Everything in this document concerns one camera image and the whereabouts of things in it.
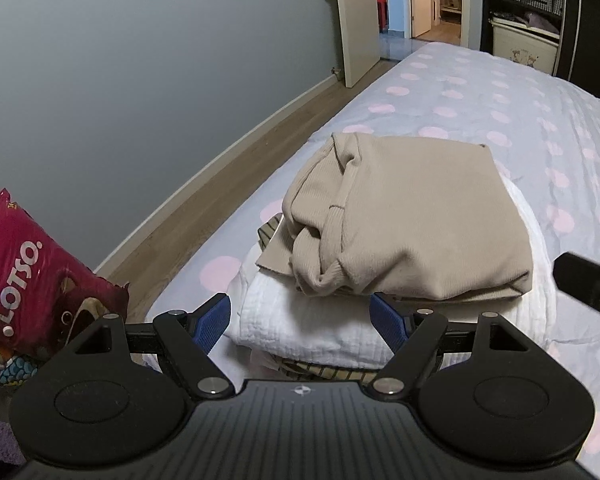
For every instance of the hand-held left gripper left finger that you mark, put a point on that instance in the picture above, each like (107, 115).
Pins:
(212, 321)

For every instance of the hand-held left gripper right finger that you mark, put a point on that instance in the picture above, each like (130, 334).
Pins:
(387, 321)

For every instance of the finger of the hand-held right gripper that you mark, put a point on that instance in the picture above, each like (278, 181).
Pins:
(587, 280)

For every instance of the beige knit sweater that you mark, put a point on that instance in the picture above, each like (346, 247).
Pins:
(420, 220)

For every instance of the striped folded cloth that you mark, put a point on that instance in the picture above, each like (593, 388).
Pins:
(330, 372)

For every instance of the white quilted cloth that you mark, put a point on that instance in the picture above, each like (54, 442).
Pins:
(300, 320)

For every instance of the pink bear print bag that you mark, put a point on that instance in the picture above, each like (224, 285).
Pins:
(35, 280)

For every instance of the blue scaled plush toy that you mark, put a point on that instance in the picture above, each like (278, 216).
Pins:
(17, 371)

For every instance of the bed with pink-dotted sheet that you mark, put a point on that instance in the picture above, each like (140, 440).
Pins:
(455, 100)

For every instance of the white storage box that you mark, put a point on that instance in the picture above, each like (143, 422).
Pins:
(522, 45)

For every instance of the dark sliding door wardrobe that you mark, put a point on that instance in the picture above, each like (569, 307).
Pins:
(595, 25)

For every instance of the cream room door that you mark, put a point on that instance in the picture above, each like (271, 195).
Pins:
(357, 25)

